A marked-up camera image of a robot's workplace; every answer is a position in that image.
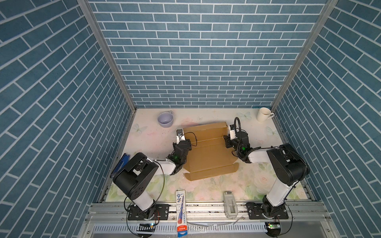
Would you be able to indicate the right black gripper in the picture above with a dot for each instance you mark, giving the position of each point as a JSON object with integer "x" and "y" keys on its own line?
{"x": 227, "y": 141}

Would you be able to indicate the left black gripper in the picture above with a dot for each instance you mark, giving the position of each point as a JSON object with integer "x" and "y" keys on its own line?
{"x": 188, "y": 143}

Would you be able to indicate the brown cardboard box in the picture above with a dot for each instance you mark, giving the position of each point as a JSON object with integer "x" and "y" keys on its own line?
{"x": 210, "y": 157}

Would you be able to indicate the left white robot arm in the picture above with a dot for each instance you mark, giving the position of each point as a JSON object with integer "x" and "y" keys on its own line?
{"x": 134, "y": 177}

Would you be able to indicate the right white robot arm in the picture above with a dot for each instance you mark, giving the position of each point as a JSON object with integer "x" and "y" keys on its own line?
{"x": 289, "y": 167}

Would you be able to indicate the white ceramic mug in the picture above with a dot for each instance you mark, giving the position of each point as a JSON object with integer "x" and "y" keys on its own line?
{"x": 264, "y": 114}

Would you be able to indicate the blue stapler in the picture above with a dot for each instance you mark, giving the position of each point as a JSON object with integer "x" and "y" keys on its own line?
{"x": 122, "y": 162}

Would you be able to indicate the grey white remote device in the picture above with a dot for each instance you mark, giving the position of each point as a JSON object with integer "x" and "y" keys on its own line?
{"x": 230, "y": 206}

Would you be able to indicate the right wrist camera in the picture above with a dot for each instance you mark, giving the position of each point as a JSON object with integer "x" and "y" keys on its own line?
{"x": 232, "y": 132}

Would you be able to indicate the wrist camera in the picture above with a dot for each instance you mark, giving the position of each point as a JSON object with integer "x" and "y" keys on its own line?
{"x": 232, "y": 132}
{"x": 180, "y": 136}

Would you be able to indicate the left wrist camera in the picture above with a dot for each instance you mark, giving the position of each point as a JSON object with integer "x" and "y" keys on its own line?
{"x": 180, "y": 136}

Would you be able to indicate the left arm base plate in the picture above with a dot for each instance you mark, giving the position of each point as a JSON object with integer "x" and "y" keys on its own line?
{"x": 157, "y": 212}

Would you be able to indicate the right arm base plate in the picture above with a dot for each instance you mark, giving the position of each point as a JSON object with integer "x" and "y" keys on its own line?
{"x": 258, "y": 211}

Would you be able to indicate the aluminium front rail frame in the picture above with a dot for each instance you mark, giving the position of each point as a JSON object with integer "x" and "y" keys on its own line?
{"x": 305, "y": 218}

